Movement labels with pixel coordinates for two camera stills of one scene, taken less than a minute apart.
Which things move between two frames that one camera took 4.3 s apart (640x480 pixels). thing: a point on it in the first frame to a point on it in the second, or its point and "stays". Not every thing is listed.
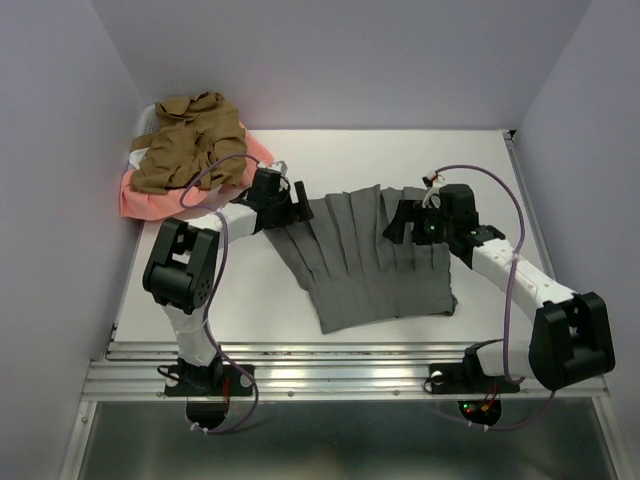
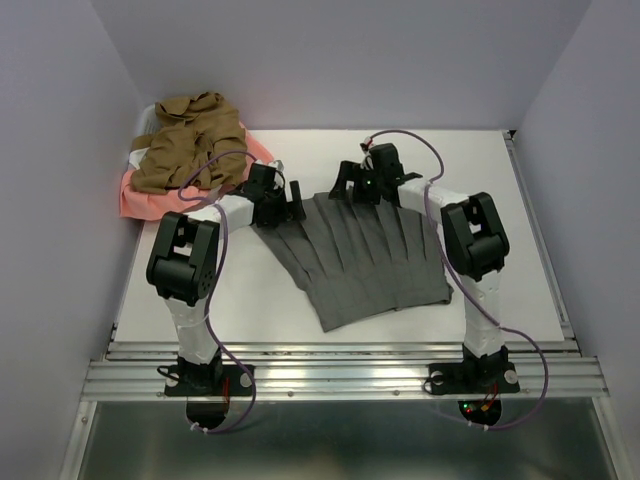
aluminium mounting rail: [310, 371] stays
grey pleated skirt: [352, 273] stays
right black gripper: [409, 211] to [350, 171]
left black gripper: [299, 213] stays
